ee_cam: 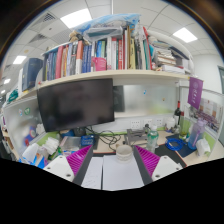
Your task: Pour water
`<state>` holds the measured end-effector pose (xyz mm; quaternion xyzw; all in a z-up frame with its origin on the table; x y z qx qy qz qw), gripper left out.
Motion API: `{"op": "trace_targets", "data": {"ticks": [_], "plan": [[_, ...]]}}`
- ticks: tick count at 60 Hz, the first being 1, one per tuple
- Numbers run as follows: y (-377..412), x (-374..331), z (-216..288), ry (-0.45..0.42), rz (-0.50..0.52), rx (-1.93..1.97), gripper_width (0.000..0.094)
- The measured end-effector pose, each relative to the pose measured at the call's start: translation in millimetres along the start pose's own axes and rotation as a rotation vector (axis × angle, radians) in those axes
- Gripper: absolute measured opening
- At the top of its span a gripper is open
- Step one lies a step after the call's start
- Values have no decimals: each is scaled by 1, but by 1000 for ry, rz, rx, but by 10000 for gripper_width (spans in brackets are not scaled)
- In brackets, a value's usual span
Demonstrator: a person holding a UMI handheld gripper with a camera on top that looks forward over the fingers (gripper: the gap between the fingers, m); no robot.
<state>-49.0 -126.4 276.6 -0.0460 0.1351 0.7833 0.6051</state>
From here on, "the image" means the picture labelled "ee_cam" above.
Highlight beige shelf with books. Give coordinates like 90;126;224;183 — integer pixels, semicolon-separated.
18;13;196;91

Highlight black cable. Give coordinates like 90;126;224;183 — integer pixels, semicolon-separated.
84;125;123;148

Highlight clear plastic box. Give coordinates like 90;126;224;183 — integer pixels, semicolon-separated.
59;135;83;151

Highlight grey metal stand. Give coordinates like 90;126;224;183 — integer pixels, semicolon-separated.
125;128;148;147

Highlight white paper cup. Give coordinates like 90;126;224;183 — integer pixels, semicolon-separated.
115;144;134;163

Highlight black computer monitor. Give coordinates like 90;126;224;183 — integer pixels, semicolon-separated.
36;78;116;133

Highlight black desk mat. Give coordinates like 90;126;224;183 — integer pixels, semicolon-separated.
154;134;198;168

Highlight white paper sheet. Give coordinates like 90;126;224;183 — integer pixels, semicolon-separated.
81;156;104;190
101;153;145;192

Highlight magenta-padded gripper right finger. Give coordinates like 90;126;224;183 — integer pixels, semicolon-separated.
132;144;184;186

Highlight white wall socket panel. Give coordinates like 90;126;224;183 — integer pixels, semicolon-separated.
129;117;165;130

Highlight white tissue stack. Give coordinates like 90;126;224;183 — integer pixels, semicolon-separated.
42;136;61;156

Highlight purple water bottle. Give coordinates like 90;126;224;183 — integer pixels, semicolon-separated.
187;119;208;151

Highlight ceiling lights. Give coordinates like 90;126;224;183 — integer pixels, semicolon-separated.
0;8;199;96

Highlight dark wine bottle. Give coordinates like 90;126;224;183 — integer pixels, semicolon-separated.
174;100;183;126

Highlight photo collage poster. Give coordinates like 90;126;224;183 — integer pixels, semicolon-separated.
189;97;224;133

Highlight clear green-labelled drink bottle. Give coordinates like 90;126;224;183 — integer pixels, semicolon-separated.
145;124;160;154

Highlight green bottle with red cap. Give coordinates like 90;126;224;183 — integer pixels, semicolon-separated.
179;111;193;140

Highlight purple hanging banner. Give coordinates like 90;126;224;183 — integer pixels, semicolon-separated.
187;76;204;110

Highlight blue coiled cable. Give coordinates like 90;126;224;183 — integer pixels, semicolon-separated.
165;136;186;152

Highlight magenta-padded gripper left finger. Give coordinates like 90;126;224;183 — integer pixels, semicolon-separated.
43;144;95;187

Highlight white ceramic jar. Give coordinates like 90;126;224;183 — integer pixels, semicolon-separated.
165;116;177;132

